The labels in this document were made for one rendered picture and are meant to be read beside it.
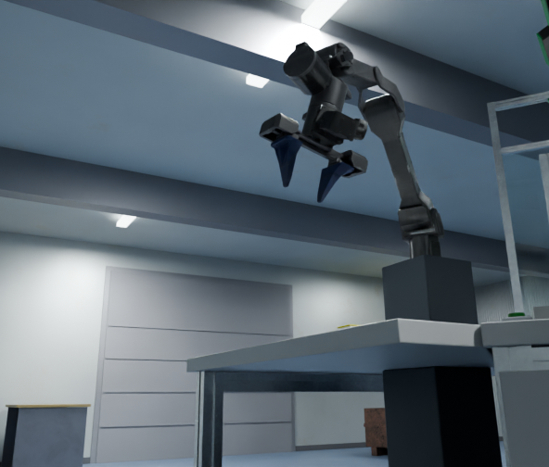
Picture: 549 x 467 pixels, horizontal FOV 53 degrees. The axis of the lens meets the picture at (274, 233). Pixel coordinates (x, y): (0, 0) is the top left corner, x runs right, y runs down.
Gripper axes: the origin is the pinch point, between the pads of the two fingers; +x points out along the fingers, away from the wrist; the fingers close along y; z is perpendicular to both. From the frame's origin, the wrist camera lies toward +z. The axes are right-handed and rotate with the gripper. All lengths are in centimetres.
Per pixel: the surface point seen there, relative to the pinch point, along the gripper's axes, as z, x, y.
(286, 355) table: 0.0, 28.9, 4.2
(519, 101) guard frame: -71, -103, 128
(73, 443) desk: -540, 148, 104
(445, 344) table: 25.8, 23.5, 10.4
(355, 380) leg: -37, 28, 47
